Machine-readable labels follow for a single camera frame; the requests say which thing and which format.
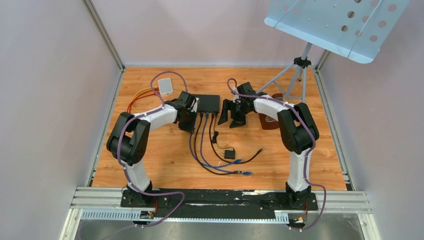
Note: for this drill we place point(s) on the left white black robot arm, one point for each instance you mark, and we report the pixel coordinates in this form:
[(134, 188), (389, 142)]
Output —
[(129, 137)]

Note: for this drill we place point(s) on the silver music stand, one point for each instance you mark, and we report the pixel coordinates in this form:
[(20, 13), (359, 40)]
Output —
[(353, 29)]

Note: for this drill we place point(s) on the brown wooden metronome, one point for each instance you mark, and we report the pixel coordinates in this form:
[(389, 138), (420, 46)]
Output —
[(266, 121)]

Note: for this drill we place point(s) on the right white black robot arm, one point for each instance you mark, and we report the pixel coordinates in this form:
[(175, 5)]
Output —
[(297, 127)]

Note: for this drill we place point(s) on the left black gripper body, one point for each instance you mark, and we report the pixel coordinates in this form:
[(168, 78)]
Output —
[(189, 123)]

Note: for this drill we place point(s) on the small white router box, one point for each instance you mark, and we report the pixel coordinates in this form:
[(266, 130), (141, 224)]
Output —
[(165, 87)]

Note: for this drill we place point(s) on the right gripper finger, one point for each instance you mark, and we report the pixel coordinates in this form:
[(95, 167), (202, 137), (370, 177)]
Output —
[(238, 117), (224, 115)]

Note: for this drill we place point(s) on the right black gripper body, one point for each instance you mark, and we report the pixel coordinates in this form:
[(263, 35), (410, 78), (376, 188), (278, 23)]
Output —
[(240, 107)]

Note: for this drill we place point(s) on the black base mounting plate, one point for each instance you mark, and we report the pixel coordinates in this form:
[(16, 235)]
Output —
[(216, 203)]

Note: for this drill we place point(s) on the black network switch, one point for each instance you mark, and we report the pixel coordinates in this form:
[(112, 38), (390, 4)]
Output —
[(207, 103)]

